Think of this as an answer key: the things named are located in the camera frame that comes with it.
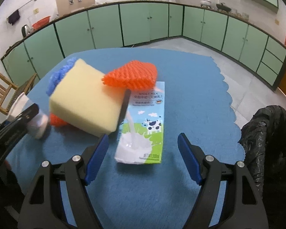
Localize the metal towel rail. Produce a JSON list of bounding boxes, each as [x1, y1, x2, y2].
[[7, 0, 38, 19]]

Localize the orange foam fruit net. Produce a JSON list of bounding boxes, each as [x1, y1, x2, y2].
[[102, 61, 158, 88], [49, 113, 73, 127]]

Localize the white tissue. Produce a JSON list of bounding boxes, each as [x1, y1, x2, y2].
[[7, 93, 49, 140]]

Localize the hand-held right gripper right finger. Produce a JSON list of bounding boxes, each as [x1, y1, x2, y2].
[[178, 133, 269, 229]]

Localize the red plastic basin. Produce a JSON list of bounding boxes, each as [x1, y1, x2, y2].
[[33, 16, 51, 28]]

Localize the bin with black bag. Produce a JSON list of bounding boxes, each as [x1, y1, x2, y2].
[[238, 105, 286, 196]]

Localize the blue scrubber cloth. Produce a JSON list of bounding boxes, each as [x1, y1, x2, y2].
[[46, 57, 78, 96]]

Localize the yellow sponge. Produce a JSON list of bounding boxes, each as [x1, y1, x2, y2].
[[49, 58, 131, 138]]

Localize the green lower kitchen cabinets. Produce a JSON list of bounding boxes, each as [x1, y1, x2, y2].
[[0, 0, 286, 91]]

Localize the black wok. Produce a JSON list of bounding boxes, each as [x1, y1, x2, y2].
[[216, 2, 231, 12]]

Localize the blue table mat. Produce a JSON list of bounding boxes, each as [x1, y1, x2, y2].
[[6, 46, 246, 229]]

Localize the wooden chair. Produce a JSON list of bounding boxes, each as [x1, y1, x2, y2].
[[0, 66, 38, 115]]

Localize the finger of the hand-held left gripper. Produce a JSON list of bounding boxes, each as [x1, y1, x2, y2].
[[0, 104, 40, 139]]

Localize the dark towel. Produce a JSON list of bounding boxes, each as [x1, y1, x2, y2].
[[8, 10, 21, 25]]

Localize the cow print milk carton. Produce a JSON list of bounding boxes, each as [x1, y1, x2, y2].
[[114, 81, 165, 165]]

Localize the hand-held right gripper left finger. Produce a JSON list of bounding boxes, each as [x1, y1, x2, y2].
[[17, 134, 110, 229]]

